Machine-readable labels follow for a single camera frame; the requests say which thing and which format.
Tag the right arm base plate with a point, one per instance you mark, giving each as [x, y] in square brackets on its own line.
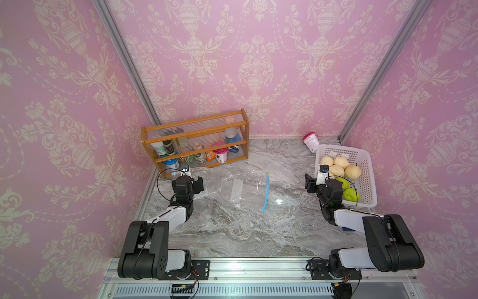
[320, 269]

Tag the white green bottle on shelf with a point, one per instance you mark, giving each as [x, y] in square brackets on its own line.
[159, 148]

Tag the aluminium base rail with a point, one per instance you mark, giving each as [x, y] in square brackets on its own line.
[264, 278]

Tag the orange snack packet on shelf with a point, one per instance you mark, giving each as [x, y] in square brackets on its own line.
[210, 155]

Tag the beige pear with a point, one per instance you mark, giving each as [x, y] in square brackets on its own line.
[341, 162]
[336, 170]
[326, 160]

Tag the pink lid yogurt cup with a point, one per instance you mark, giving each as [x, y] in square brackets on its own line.
[311, 140]

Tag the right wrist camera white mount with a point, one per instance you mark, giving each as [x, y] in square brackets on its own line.
[322, 174]

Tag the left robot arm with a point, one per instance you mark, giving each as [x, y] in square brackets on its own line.
[146, 253]

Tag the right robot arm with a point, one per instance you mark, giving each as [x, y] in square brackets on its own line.
[390, 246]

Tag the green pear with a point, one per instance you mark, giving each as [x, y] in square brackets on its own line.
[343, 183]
[351, 195]

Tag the white plastic basket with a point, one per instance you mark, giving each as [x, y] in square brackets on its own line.
[365, 185]

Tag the clear zip-top bag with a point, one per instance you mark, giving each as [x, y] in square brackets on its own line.
[251, 192]
[204, 210]

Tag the blue lid cup lower shelf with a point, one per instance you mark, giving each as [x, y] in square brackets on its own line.
[171, 164]

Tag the pink lid cup on shelf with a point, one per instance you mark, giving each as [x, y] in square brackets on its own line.
[221, 154]

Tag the dark spice jar on shelf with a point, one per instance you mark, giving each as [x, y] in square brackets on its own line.
[168, 145]

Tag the blue white bottle on shelf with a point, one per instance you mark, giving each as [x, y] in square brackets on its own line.
[232, 136]

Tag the wooden shelf rack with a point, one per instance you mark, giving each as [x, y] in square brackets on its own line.
[192, 138]

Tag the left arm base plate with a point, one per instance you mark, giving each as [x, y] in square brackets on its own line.
[199, 270]

